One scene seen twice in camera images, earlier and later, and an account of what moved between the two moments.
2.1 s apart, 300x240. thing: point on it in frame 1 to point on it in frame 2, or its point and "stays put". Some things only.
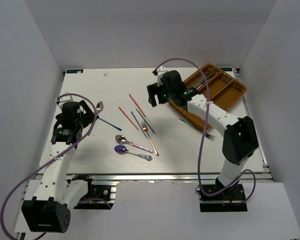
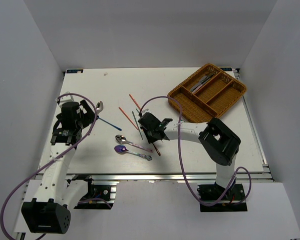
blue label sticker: x=74 y=71 stays put
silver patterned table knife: x=202 y=81 stays put
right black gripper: x=153 y=90 to x=150 y=140
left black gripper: x=88 y=117 stays put
